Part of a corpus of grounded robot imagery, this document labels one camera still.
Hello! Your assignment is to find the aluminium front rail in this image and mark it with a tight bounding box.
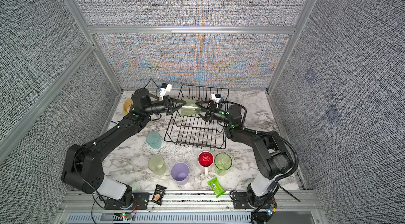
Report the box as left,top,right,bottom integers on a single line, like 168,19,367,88
54,190,328,224

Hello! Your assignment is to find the light green faceted glass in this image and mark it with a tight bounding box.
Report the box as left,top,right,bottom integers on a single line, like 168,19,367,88
179,98,201,116

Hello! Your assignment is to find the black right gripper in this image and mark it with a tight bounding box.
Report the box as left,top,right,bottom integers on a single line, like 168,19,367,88
196,102,233,128

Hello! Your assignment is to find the green transparent glass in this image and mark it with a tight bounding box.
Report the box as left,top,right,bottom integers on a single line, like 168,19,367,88
214,153,232,176

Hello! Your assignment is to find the yellow bamboo steamer basket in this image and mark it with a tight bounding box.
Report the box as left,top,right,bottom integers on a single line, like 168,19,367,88
122,98,133,115

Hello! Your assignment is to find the green snack packet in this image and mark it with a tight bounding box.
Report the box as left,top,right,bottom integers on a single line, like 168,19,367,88
208,178,226,198

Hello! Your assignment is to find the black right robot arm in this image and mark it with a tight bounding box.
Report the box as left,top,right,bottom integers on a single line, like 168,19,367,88
196,100,299,208

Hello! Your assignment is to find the black wire dish rack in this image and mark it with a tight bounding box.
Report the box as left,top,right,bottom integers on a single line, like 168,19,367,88
163,84,229,150

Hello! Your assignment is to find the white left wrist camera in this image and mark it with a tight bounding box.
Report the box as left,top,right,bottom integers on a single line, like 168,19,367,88
159,83,173,100

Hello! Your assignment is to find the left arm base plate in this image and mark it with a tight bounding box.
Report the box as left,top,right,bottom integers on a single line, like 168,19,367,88
104,192,150,210

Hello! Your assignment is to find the lavender plastic cup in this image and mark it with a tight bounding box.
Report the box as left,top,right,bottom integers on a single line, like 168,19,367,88
170,162,190,186

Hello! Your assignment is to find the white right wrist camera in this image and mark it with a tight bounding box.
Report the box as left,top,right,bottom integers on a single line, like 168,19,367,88
211,93,222,105

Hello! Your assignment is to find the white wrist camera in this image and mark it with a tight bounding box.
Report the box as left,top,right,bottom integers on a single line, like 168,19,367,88
211,93,222,105
159,83,173,100

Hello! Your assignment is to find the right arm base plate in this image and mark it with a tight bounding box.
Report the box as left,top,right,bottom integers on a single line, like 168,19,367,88
230,191,254,210

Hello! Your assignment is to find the white mug red inside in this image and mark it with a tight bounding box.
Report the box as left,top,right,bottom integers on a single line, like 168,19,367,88
197,151,214,176

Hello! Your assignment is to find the black snack packet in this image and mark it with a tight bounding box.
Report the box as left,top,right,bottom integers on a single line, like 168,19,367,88
151,185,167,206

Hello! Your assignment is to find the teal translucent cup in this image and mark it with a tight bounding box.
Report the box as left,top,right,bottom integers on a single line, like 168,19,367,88
146,132,162,149

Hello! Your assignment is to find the pale yellow-green frosted cup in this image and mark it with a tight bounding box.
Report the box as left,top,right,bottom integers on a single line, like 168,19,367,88
148,155,166,175

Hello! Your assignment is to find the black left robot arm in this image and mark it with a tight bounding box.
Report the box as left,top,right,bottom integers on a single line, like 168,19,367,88
61,88,186,207

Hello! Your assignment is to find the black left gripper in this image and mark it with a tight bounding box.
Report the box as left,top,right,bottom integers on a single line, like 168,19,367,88
144,97,186,117

